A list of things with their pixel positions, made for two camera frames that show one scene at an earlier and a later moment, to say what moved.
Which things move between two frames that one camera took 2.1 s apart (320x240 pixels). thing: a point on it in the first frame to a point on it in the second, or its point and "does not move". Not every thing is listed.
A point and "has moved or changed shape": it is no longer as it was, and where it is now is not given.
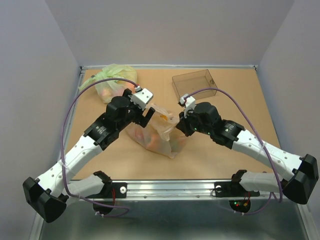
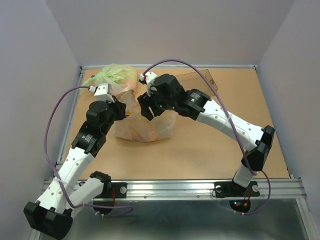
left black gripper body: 133,110 to 107,126
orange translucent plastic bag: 161,135 has moved or changed shape
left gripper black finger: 144,121 to 117,109
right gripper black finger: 185,124 to 145,101
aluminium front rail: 173,190 does not move
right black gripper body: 197,126 to 165,104
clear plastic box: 189,83 does not move
